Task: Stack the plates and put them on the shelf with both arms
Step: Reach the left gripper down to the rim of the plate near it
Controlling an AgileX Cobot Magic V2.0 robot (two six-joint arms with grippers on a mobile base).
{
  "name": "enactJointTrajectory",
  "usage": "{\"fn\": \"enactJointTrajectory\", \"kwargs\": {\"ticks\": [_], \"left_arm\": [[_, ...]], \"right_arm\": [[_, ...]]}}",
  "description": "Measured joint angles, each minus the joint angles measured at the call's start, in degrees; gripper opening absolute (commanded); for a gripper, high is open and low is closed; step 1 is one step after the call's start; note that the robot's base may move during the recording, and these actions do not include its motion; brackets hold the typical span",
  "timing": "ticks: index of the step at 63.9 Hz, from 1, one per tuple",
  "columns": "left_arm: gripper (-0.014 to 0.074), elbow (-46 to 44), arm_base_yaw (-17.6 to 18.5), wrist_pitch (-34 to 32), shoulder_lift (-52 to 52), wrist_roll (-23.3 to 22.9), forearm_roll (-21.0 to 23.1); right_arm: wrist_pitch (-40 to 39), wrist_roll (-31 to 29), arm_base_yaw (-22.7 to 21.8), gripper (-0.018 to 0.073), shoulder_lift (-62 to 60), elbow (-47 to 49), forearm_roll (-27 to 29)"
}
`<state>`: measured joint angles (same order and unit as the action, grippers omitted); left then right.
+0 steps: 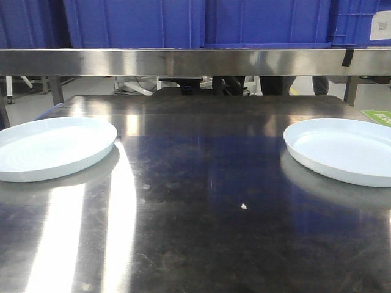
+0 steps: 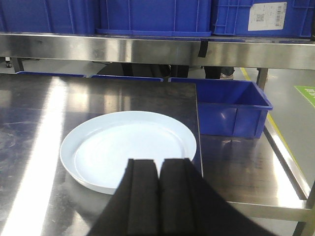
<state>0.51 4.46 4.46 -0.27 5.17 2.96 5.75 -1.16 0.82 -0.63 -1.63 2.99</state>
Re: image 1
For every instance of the green floor sign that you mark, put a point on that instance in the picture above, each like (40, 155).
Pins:
(381, 117)

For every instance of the light blue plate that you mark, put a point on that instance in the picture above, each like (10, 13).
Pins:
(351, 151)
(54, 147)

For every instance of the stainless steel shelf rail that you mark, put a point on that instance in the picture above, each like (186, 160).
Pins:
(200, 62)

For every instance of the blue plastic crate, centre-right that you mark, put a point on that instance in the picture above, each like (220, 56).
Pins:
(267, 24)

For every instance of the white QR label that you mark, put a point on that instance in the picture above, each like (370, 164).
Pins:
(380, 26)

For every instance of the blue plastic crate, left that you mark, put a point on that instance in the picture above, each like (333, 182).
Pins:
(33, 24)

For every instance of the blue ribbed crate, right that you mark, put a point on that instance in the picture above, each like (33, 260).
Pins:
(350, 23)

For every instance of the black tape strip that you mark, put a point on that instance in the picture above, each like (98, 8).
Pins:
(348, 57)

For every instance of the blue plastic crate, centre-left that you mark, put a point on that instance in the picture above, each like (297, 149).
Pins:
(136, 24)

